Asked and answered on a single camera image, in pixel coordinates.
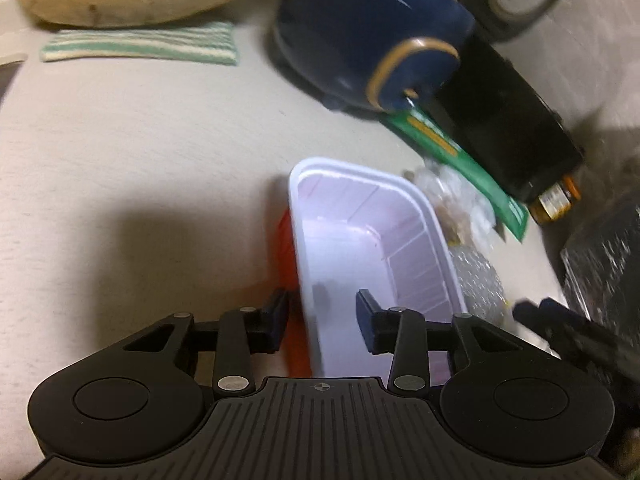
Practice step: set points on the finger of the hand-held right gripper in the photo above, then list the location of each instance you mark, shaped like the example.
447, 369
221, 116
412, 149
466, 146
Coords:
575, 332

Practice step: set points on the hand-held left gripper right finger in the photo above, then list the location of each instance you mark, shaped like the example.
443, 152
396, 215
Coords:
367, 325

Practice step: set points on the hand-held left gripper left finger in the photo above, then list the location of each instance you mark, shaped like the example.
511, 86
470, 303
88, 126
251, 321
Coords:
276, 320

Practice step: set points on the white plastic tray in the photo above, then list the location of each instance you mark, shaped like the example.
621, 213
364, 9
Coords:
350, 240

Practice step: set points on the black plastic bag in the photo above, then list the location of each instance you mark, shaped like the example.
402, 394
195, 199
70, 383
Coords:
605, 250

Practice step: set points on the clear plastic bag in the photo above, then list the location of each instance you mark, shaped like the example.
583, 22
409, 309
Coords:
450, 195

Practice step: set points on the green snack bag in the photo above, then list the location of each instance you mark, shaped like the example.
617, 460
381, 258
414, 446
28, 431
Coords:
475, 170

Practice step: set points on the silver scouring pad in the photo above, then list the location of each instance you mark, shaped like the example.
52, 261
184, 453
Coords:
475, 275

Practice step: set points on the glass pickle jar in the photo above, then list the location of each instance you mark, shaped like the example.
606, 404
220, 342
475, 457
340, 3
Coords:
555, 202

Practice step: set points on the black countertop appliance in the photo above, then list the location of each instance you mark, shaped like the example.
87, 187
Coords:
500, 120

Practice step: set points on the dark blue rice cooker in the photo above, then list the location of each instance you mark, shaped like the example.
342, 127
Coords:
350, 25

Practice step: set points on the green striped dish cloth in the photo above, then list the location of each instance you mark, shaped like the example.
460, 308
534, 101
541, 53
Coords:
140, 42

